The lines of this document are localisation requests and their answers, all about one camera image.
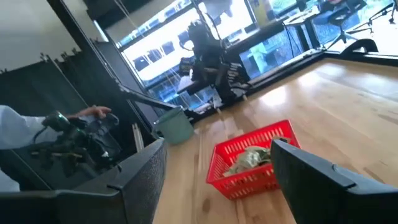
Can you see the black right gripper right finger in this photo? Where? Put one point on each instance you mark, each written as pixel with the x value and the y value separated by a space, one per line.
pixel 326 196

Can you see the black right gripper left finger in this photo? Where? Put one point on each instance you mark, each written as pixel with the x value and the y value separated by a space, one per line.
pixel 93 205

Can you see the green white sachet packet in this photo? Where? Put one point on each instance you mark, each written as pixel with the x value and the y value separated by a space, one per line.
pixel 234 170
pixel 250 158

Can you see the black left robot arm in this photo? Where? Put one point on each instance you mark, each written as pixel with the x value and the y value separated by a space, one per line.
pixel 206 53

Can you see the yellow wipes canister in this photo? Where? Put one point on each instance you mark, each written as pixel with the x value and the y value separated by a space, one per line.
pixel 262 11

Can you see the green ceramic mug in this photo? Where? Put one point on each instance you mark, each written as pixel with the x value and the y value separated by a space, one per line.
pixel 175 126

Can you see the silver aluminium bar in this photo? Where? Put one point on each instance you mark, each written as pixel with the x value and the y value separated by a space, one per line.
pixel 138 137

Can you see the dark grey side desk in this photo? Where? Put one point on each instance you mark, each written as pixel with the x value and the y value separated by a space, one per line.
pixel 297 21

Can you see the red plastic basket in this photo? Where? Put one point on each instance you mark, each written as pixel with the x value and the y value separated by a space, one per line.
pixel 242 183

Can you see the person's hand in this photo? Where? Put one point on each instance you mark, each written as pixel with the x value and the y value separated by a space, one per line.
pixel 93 111

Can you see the person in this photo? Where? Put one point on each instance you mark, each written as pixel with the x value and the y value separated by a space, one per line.
pixel 17 127

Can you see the black office chair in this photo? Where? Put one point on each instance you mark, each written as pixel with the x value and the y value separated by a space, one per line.
pixel 339 18

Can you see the black tripod stand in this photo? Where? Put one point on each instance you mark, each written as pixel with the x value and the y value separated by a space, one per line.
pixel 373 18

